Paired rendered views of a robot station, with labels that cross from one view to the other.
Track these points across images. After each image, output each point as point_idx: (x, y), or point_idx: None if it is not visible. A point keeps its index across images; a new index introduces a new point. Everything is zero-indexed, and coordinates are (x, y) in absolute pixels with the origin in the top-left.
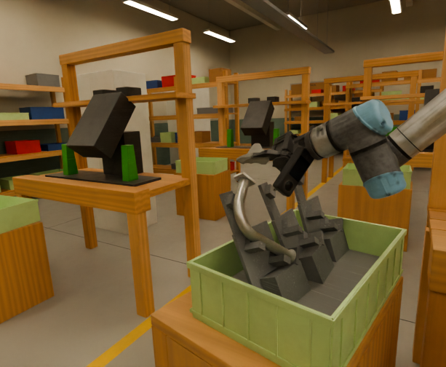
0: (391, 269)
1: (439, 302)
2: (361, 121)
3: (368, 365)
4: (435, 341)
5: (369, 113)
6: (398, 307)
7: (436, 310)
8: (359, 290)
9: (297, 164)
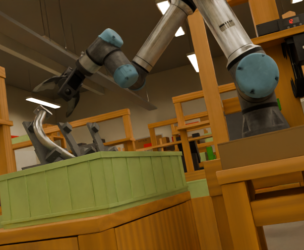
0: (170, 172)
1: (219, 204)
2: (101, 38)
3: (157, 233)
4: (227, 241)
5: (104, 33)
6: (191, 216)
7: (219, 212)
8: (126, 151)
9: (73, 79)
